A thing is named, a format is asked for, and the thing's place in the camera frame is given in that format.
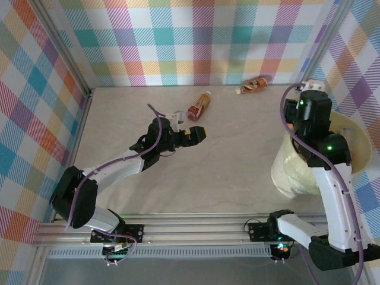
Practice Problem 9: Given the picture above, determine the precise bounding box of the red tea bottle white cap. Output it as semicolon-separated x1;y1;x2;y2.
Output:
185;90;213;122

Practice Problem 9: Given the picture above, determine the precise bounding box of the brown orange label bottle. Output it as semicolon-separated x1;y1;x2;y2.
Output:
236;76;270;95

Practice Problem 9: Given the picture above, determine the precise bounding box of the pale yellow round bin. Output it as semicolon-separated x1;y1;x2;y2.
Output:
271;111;373;199

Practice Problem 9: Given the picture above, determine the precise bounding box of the green terminal circuit board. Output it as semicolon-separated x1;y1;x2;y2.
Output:
102;242;132;262

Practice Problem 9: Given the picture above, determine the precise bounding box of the circuit board with lit LED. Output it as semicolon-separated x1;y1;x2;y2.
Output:
272;242;293;259

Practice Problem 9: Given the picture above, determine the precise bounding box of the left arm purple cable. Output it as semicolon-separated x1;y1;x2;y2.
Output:
66;103;167;264

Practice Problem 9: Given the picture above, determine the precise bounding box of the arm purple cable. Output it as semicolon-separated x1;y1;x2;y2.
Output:
66;103;167;264
280;83;365;285

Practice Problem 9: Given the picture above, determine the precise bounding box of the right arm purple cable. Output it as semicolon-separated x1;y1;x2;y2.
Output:
280;83;365;285

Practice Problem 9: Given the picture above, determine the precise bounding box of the aluminium side rail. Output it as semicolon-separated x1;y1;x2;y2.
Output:
66;88;96;170
293;84;306;103

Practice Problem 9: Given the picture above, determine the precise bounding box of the aluminium frame post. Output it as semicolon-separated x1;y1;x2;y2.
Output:
295;0;354;93
29;0;96;97

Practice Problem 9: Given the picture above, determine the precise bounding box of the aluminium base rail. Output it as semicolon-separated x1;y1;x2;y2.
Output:
33;213;327;247

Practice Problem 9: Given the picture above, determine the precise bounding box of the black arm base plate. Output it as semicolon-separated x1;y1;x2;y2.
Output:
90;224;145;245
248;221;297;243

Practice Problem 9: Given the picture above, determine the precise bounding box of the thin black wire loop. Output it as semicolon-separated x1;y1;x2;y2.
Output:
243;218;257;237

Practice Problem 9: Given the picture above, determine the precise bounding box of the grey slotted cable duct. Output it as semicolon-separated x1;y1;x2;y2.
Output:
47;248;273;259

